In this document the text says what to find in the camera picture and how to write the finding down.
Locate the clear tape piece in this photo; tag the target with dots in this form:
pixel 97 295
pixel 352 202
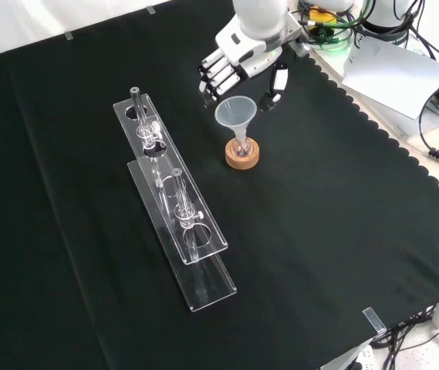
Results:
pixel 150 9
pixel 69 36
pixel 374 320

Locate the black cloth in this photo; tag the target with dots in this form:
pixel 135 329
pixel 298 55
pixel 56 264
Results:
pixel 319 231

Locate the white power strip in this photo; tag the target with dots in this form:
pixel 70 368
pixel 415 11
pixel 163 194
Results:
pixel 358 360

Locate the clear round-bottom flask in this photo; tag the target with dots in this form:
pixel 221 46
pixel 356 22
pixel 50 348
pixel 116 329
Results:
pixel 242 151

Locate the pale board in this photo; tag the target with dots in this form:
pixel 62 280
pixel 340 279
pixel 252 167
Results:
pixel 389 77

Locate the clear acrylic funnel stand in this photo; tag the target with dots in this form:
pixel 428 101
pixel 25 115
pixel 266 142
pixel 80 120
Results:
pixel 219 289

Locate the translucent plastic funnel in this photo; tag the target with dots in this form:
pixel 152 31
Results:
pixel 227 115

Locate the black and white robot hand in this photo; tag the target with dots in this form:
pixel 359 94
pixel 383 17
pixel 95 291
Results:
pixel 257 50

